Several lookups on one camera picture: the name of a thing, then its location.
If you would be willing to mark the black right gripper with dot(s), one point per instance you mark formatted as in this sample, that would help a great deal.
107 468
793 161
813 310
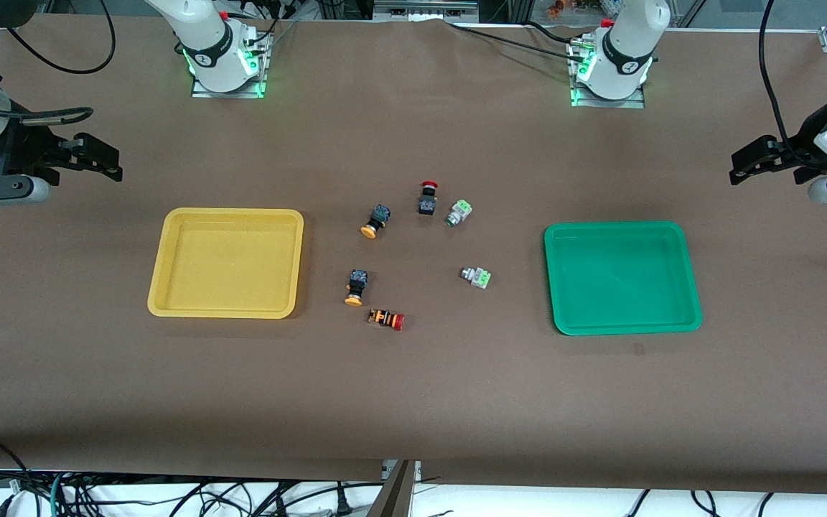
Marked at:
28 146

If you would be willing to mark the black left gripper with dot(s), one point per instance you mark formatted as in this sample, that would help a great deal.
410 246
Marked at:
798 147

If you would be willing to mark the yellow push button switch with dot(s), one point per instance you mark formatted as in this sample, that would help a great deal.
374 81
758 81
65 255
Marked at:
357 281
377 217

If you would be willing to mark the green push button switch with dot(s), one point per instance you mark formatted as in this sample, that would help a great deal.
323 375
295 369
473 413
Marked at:
478 277
459 211

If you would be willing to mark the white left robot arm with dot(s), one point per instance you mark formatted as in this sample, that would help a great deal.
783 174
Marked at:
625 57

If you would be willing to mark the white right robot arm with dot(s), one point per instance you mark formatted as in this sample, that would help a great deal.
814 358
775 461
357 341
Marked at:
209 50

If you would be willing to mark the green plastic tray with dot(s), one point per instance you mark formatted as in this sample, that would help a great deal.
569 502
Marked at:
622 280

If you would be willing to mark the yellow plastic tray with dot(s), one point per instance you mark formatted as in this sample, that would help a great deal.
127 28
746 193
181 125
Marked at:
227 301

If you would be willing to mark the red button black base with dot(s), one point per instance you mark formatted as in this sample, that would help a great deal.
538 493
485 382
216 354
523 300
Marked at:
427 206

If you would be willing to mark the red button orange striped body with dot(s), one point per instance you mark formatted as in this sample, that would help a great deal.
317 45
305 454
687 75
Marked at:
385 318

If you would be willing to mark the grey metal box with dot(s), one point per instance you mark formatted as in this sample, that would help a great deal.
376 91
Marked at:
424 8

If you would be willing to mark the brown table cover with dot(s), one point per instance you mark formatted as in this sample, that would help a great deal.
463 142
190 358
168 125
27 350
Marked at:
413 402

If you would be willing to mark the brown table beam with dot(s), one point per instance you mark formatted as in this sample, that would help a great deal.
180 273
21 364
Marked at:
393 495

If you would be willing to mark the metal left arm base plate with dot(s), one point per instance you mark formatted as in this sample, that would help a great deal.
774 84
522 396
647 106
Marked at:
632 103

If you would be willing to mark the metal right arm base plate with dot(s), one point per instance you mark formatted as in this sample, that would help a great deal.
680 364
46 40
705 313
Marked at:
264 61

